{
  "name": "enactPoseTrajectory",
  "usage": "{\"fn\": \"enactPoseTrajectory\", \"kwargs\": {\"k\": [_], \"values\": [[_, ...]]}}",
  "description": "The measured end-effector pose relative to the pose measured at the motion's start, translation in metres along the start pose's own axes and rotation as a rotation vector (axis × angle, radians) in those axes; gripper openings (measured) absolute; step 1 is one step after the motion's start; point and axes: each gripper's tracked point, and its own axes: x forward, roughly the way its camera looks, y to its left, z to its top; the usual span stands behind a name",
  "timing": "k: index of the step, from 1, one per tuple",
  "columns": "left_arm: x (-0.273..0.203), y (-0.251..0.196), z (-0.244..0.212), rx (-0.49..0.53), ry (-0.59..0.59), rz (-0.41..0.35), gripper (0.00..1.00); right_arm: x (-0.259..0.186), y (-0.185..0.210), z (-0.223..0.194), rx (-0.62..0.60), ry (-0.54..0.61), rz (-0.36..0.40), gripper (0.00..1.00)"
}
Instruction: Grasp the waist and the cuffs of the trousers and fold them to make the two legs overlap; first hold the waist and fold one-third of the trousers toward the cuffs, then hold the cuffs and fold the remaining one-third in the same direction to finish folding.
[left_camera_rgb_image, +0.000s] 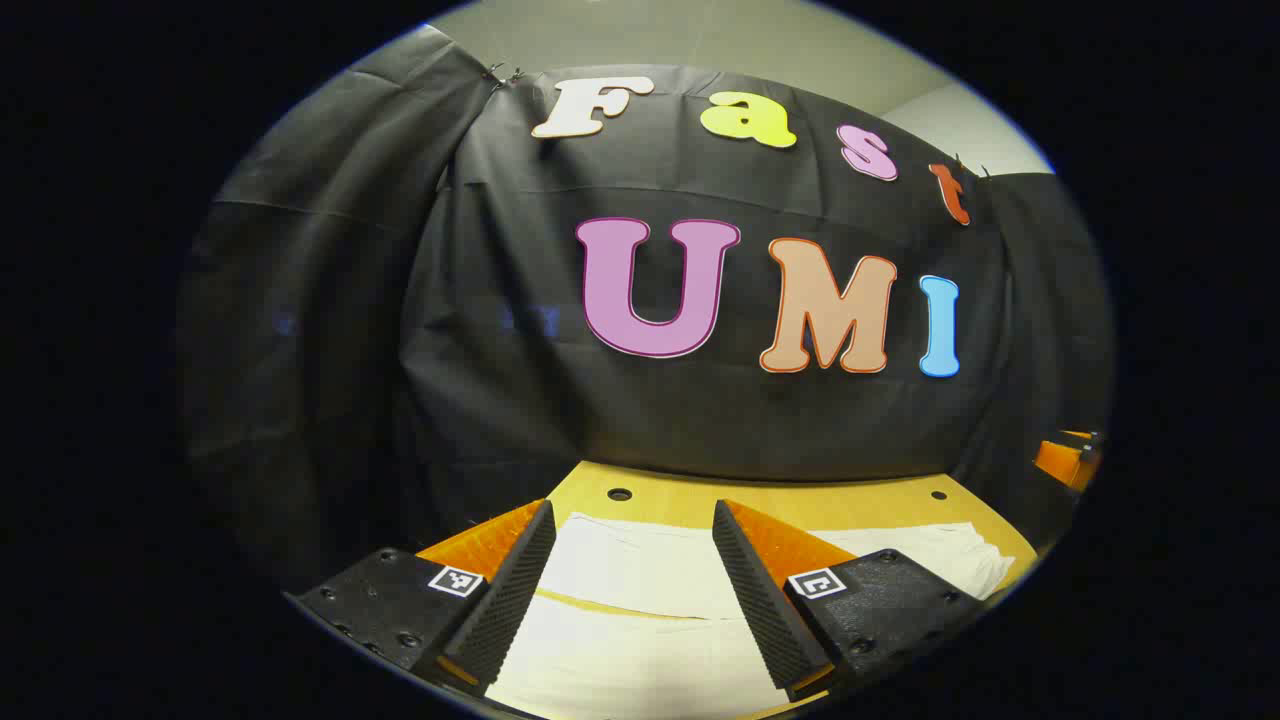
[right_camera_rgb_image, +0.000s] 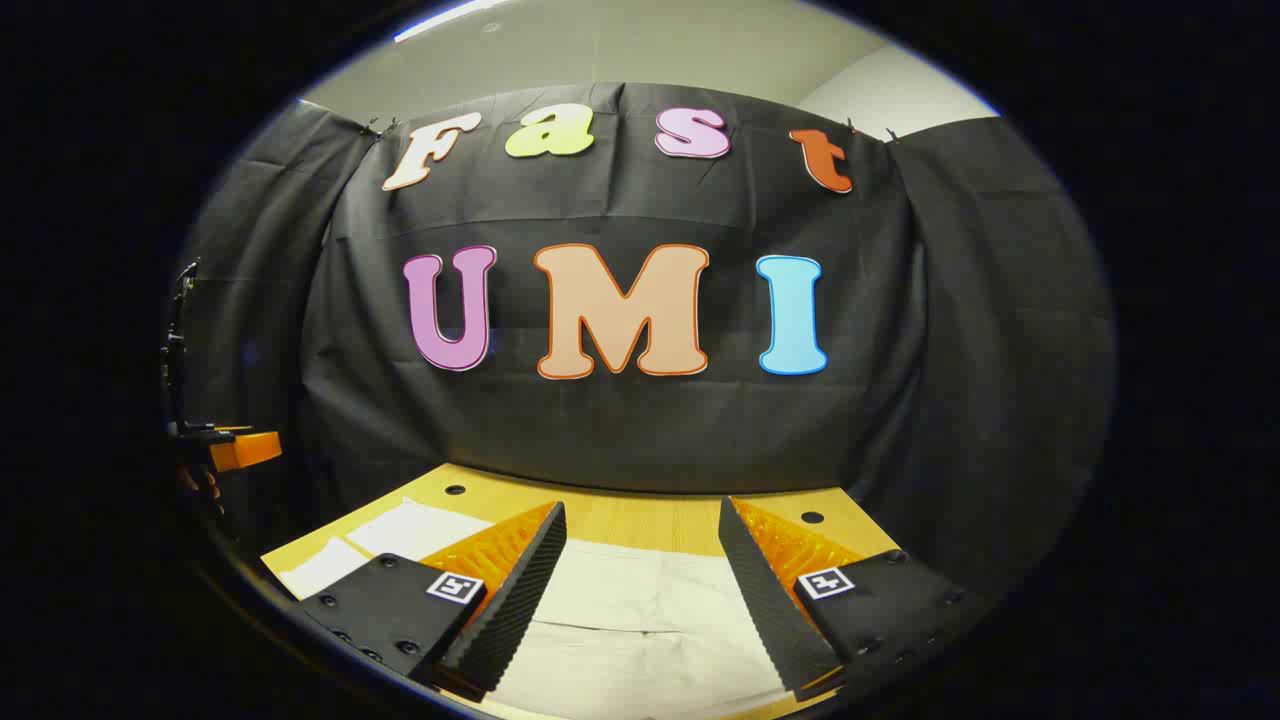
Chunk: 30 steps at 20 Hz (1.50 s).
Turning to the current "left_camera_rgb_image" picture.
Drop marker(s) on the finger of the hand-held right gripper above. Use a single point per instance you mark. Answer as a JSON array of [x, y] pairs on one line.
[[1060, 462]]

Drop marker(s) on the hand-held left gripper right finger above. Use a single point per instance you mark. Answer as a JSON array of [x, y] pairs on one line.
[[765, 610]]

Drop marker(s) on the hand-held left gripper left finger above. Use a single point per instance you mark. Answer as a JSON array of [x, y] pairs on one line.
[[510, 600]]

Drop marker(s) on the white jeans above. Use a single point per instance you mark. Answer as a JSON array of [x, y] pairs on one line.
[[640, 570]]

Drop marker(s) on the black backdrop cloth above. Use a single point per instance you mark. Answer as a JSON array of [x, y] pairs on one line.
[[500, 380]]

